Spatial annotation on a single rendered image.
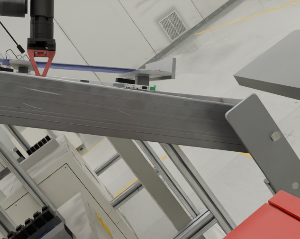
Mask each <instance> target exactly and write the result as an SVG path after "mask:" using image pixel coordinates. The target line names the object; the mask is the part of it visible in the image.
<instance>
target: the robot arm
mask: <svg viewBox="0 0 300 239"><path fill-rule="evenodd" d="M27 3H28V0H0V16H7V17H20V18H25V14H27ZM53 20H54V0H30V38H29V37H28V38H27V53H28V56H29V59H30V61H31V64H32V66H33V69H34V71H35V74H36V76H41V77H46V74H47V72H48V70H49V67H50V65H51V63H52V60H53V58H54V56H55V53H56V42H55V39H54V22H53ZM34 57H48V58H49V59H48V61H47V63H46V66H45V68H44V71H43V73H42V75H41V74H40V73H39V70H38V67H37V65H36V62H35V60H34Z"/></svg>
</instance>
